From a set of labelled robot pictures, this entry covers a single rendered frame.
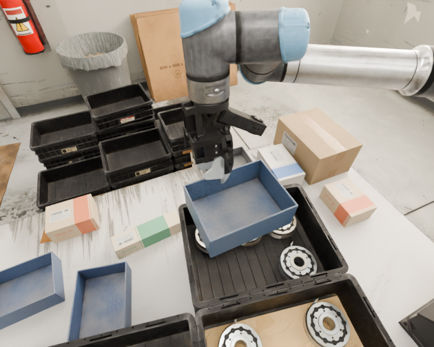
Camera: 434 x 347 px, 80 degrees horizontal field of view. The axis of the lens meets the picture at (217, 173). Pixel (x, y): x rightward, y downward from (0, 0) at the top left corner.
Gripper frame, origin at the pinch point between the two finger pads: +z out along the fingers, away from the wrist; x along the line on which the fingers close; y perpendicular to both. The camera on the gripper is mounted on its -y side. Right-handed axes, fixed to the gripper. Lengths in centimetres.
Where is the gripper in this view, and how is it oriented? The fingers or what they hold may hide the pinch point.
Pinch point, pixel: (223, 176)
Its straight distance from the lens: 61.2
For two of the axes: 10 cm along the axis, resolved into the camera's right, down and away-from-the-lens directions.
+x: 3.7, 5.9, -7.1
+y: -9.3, 2.8, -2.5
